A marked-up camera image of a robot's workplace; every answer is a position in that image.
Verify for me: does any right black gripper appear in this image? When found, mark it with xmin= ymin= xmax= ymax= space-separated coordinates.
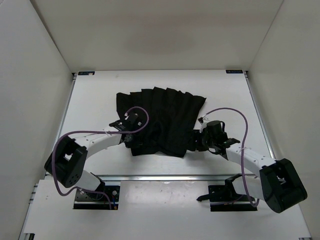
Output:
xmin=184 ymin=129 xmax=216 ymax=152

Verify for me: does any black pleated skirt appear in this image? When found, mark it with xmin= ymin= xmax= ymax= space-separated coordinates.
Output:
xmin=116 ymin=87 xmax=206 ymax=158

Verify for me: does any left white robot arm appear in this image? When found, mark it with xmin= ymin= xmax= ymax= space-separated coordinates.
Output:
xmin=44 ymin=111 xmax=150 ymax=200

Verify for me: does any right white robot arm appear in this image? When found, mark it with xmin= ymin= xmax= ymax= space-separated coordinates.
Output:
xmin=195 ymin=117 xmax=308 ymax=213

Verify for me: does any right blue corner sticker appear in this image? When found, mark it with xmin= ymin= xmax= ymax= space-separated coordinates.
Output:
xmin=225 ymin=69 xmax=243 ymax=74

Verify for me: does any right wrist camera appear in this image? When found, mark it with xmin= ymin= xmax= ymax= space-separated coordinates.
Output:
xmin=198 ymin=114 xmax=210 ymax=133

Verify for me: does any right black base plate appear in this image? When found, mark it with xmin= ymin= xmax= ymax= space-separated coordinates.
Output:
xmin=208 ymin=185 xmax=258 ymax=212

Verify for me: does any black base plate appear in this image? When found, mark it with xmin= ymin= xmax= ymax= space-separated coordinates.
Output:
xmin=208 ymin=185 xmax=258 ymax=212
xmin=72 ymin=185 xmax=121 ymax=210

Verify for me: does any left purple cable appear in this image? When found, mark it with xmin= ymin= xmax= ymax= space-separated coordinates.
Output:
xmin=51 ymin=106 xmax=151 ymax=210

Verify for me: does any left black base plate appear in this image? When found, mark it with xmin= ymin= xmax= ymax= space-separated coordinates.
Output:
xmin=72 ymin=185 xmax=121 ymax=210

